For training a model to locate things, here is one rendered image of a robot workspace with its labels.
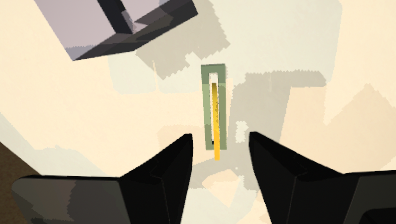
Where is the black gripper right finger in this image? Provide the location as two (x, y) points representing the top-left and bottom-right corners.
(249, 132), (396, 224)

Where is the green slotted holder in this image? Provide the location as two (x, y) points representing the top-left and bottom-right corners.
(201, 63), (227, 150)

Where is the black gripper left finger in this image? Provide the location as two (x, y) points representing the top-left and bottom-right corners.
(11, 133), (193, 224)

